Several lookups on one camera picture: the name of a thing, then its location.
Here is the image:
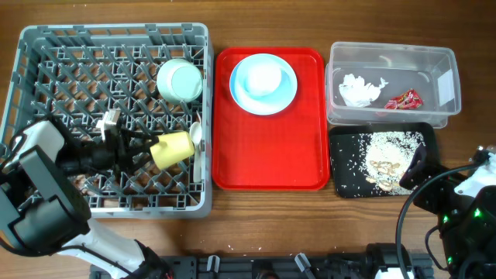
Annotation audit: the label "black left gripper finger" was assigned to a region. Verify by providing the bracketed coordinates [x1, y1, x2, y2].
[123, 129, 159, 144]
[126, 153, 152, 172]

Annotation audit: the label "yellow plastic cup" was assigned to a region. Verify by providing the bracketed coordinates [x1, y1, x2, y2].
[150, 131, 195, 170]

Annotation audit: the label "white plastic spoon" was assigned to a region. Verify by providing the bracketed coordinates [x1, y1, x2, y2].
[189, 122, 202, 183]

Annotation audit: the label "green bowl with rice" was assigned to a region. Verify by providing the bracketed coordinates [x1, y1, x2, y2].
[157, 58, 203, 105]

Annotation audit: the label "light blue bowl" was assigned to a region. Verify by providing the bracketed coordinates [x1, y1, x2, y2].
[233, 53, 294, 98]

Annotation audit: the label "white tissue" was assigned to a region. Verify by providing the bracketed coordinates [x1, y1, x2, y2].
[338, 74, 388, 108]

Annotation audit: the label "red snack wrapper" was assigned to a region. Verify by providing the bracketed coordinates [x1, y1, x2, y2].
[385, 88, 424, 110]

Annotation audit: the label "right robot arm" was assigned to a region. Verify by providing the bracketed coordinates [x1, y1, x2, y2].
[360, 146, 495, 278]

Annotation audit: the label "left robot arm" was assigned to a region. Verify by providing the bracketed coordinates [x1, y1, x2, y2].
[1, 114, 174, 278]

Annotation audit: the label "grey dishwasher rack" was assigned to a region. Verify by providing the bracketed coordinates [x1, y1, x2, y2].
[1, 22, 214, 219]

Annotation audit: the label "light blue plate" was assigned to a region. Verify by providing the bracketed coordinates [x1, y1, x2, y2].
[229, 66, 298, 115]

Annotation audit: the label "red plastic tray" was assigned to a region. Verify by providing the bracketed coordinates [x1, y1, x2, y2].
[212, 47, 330, 191]

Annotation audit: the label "black tray bin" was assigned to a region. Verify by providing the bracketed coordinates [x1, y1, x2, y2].
[329, 122, 439, 198]

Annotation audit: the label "clear plastic bin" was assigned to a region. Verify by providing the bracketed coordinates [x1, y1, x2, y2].
[325, 42, 462, 129]

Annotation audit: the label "spilled rice and shells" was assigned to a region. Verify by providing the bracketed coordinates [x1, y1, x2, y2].
[332, 130, 427, 195]

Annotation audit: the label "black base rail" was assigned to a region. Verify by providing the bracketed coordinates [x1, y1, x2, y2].
[164, 257, 364, 279]

